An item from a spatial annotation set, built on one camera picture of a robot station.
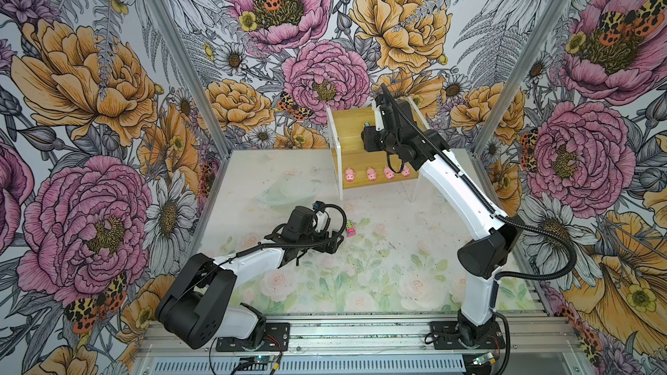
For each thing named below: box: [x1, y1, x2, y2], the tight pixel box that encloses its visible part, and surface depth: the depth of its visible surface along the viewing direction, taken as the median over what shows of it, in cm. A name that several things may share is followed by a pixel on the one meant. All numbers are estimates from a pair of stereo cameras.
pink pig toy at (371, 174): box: [366, 166, 378, 183], surface depth 92 cm
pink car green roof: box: [346, 220, 357, 238], surface depth 96 cm
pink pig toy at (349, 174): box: [344, 166, 356, 184], surface depth 91 cm
